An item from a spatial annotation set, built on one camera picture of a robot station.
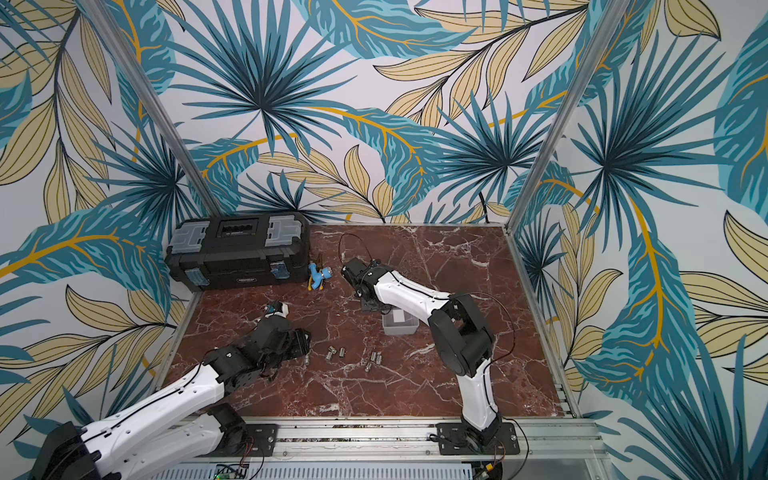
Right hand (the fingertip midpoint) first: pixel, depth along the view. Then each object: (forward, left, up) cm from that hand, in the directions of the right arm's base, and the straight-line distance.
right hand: (380, 300), depth 93 cm
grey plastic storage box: (-5, -6, -4) cm, 9 cm away
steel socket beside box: (-17, +1, -5) cm, 17 cm away
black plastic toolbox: (+12, +50, +11) cm, 53 cm away
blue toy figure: (+11, +21, -2) cm, 24 cm away
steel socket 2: (-14, +11, -5) cm, 19 cm away
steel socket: (-14, +14, -5) cm, 20 cm away
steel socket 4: (-18, +4, -6) cm, 20 cm away
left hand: (-14, +21, +2) cm, 25 cm away
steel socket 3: (-16, +2, -4) cm, 17 cm away
